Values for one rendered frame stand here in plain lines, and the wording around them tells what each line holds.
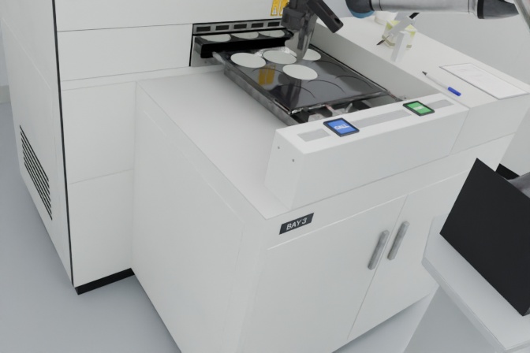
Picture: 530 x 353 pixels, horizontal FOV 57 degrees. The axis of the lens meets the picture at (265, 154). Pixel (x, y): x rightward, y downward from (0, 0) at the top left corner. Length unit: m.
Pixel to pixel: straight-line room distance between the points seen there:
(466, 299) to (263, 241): 0.39
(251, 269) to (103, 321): 0.85
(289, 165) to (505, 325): 0.47
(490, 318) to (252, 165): 0.55
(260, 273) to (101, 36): 0.70
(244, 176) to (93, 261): 0.83
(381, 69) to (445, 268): 0.68
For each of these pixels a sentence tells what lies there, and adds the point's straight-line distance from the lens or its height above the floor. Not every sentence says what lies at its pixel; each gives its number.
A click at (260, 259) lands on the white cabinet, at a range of 1.04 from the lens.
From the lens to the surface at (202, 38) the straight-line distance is 1.43.
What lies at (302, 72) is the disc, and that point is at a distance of 1.41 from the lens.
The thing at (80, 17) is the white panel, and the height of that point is 1.01.
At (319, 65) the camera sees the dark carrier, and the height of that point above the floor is 0.90.
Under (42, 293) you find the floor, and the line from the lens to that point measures 1.91.
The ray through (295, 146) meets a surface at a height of 0.96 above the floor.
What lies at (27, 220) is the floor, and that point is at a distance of 2.19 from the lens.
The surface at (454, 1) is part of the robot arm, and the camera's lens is 1.28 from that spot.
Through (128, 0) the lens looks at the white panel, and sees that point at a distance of 1.31.
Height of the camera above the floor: 1.44
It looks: 33 degrees down
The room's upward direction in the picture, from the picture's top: 12 degrees clockwise
